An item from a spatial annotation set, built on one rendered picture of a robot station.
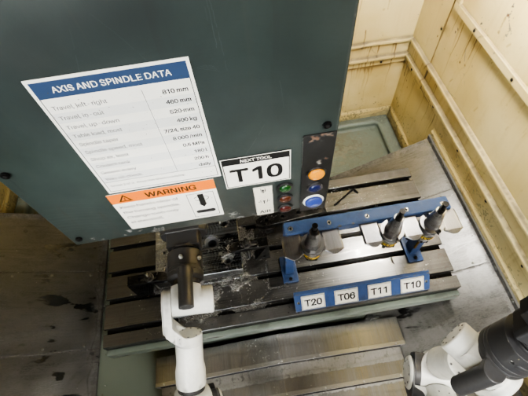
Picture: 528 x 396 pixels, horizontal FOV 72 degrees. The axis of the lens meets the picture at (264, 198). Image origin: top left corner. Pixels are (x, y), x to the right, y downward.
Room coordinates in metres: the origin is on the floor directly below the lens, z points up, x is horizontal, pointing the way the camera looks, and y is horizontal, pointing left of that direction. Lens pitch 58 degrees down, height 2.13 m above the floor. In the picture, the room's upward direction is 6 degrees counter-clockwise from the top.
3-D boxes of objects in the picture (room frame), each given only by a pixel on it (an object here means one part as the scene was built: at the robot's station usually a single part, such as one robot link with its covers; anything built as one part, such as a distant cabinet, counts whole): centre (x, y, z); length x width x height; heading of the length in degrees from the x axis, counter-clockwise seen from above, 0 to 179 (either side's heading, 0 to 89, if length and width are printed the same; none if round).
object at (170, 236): (0.40, 0.22, 1.27); 0.13 x 0.12 x 0.10; 93
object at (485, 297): (0.54, -0.43, 0.75); 0.89 x 0.70 x 0.26; 3
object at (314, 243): (0.40, -0.12, 1.26); 0.04 x 0.04 x 0.07
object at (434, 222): (0.42, -0.45, 1.26); 0.04 x 0.04 x 0.07
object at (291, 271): (0.45, -0.06, 1.05); 0.10 x 0.05 x 0.30; 3
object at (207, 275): (0.55, 0.25, 0.97); 0.29 x 0.23 x 0.05; 93
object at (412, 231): (0.41, -0.39, 1.21); 0.07 x 0.05 x 0.01; 3
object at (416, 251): (0.48, -0.50, 1.05); 0.10 x 0.05 x 0.30; 3
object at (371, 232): (0.41, -0.28, 1.21); 0.07 x 0.05 x 0.01; 3
